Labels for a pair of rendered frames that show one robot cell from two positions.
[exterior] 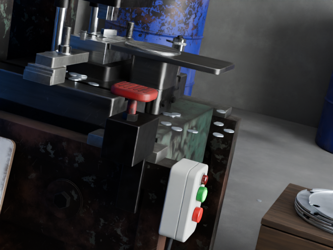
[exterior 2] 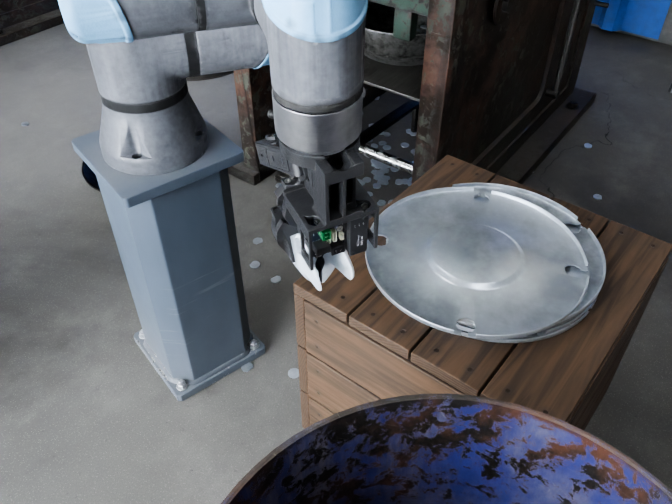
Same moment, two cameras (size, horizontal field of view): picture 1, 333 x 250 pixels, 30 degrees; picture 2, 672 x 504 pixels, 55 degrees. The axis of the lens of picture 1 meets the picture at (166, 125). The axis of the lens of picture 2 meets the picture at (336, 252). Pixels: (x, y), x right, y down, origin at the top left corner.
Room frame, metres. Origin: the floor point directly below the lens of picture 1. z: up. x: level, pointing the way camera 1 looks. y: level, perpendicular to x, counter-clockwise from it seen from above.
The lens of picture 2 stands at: (1.70, -1.24, 0.96)
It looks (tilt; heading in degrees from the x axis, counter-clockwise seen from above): 42 degrees down; 108
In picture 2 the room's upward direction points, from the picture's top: straight up
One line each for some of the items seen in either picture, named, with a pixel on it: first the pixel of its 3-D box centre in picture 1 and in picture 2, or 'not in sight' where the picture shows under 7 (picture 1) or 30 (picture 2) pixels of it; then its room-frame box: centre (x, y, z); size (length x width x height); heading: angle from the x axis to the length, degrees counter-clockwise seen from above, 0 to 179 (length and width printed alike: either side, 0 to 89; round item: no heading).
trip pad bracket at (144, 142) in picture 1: (125, 164); not in sight; (1.02, 0.06, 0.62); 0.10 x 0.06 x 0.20; 162
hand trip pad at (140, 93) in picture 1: (131, 108); not in sight; (1.01, 0.06, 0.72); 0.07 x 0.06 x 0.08; 72
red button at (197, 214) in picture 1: (197, 214); not in sight; (1.05, -0.09, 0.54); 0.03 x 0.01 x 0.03; 162
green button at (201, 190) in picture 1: (201, 194); not in sight; (1.05, -0.09, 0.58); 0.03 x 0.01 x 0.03; 162
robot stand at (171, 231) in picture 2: not in sight; (181, 259); (1.20, -0.57, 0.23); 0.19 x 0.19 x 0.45; 57
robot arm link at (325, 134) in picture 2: not in sight; (321, 111); (1.53, -0.78, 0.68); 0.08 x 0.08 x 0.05
